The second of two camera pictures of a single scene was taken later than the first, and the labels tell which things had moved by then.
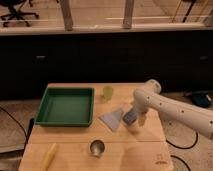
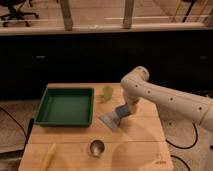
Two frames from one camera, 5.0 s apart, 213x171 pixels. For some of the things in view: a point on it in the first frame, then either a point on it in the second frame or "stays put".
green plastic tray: [70, 107] stays put
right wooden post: [128, 14] stays put
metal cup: [97, 147] stays put
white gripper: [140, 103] to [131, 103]
